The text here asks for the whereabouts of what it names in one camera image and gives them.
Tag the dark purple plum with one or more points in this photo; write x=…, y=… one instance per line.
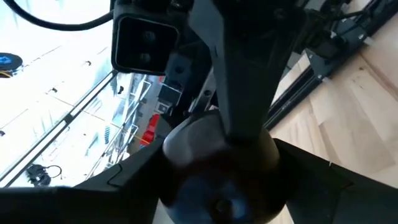
x=199, y=143

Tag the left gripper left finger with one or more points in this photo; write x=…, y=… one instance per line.
x=77, y=205

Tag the red bin storage rack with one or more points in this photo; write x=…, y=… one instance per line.
x=150, y=130

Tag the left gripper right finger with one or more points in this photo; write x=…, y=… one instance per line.
x=335, y=202

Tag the round blue black device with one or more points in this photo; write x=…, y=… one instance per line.
x=9, y=60

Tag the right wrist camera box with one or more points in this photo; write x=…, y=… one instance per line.
x=143, y=43

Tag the black aluminium table frame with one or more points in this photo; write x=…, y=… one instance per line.
x=289, y=102

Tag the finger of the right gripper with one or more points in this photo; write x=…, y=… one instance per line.
x=245, y=77

